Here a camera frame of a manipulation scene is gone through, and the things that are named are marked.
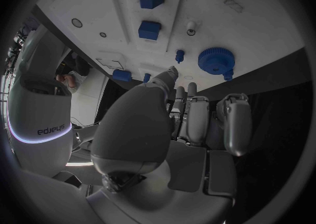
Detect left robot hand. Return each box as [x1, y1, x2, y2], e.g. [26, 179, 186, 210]
[85, 65, 253, 224]

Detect narrow blue block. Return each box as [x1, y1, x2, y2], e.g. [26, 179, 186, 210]
[137, 21, 163, 41]

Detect white task board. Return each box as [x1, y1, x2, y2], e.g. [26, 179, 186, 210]
[36, 0, 305, 93]

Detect small flat blue block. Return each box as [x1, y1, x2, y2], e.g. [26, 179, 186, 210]
[112, 69, 133, 82]

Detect person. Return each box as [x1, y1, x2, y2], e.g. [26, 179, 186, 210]
[55, 55, 94, 94]

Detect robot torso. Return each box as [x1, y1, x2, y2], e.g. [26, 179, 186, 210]
[6, 73, 74, 178]

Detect blue gear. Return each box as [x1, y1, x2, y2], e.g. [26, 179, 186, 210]
[197, 47, 236, 75]

